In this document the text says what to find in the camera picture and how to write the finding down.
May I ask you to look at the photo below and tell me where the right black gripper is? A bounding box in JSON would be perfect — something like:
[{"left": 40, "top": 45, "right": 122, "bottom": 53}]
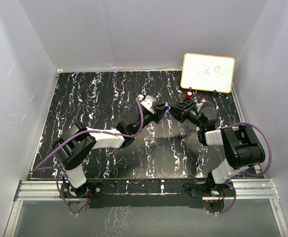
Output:
[{"left": 168, "top": 100, "right": 205, "bottom": 129}]

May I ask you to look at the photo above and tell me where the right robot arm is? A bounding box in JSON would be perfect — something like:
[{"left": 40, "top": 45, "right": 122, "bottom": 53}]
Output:
[{"left": 169, "top": 99, "right": 265, "bottom": 196}]

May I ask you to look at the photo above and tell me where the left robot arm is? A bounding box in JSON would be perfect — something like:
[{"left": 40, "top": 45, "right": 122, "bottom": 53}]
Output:
[{"left": 53, "top": 103, "right": 169, "bottom": 197}]

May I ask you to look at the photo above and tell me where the red emergency stop button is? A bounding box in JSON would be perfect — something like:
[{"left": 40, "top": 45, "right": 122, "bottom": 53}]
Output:
[{"left": 184, "top": 91, "right": 193, "bottom": 102}]

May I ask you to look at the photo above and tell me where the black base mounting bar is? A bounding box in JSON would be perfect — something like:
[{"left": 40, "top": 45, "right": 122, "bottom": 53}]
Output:
[{"left": 87, "top": 178, "right": 209, "bottom": 208}]

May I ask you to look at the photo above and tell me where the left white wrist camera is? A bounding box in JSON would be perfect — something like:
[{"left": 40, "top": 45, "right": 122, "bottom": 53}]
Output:
[{"left": 140, "top": 95, "right": 157, "bottom": 114}]

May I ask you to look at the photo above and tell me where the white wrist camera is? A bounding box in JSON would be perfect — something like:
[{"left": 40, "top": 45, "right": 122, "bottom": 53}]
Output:
[
  {"left": 140, "top": 95, "right": 157, "bottom": 114},
  {"left": 194, "top": 98, "right": 206, "bottom": 110}
]

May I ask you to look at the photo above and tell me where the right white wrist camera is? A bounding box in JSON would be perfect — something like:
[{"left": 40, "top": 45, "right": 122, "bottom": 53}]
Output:
[{"left": 194, "top": 98, "right": 206, "bottom": 110}]

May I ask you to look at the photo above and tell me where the white board with frame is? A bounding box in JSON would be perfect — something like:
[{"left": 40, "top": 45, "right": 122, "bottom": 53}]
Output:
[{"left": 180, "top": 53, "right": 236, "bottom": 93}]

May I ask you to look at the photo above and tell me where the aluminium frame rail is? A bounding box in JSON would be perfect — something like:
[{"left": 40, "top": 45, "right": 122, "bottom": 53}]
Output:
[{"left": 3, "top": 179, "right": 288, "bottom": 237}]

